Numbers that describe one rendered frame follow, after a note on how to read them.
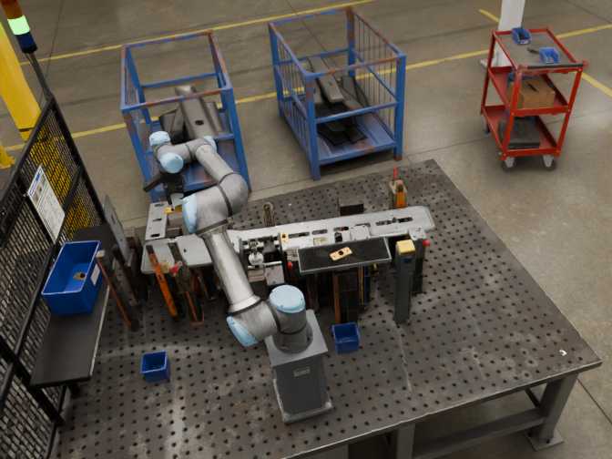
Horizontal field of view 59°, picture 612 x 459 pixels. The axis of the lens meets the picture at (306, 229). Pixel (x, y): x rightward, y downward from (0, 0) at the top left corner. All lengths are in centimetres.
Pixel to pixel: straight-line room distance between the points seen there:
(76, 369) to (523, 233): 307
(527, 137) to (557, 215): 71
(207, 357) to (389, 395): 82
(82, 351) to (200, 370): 52
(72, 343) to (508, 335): 183
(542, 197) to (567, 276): 83
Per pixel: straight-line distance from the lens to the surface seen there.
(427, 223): 259
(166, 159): 210
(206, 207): 177
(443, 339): 251
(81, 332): 237
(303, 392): 215
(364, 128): 489
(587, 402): 335
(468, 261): 285
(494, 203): 437
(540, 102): 446
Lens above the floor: 269
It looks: 41 degrees down
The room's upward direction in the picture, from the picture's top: 6 degrees counter-clockwise
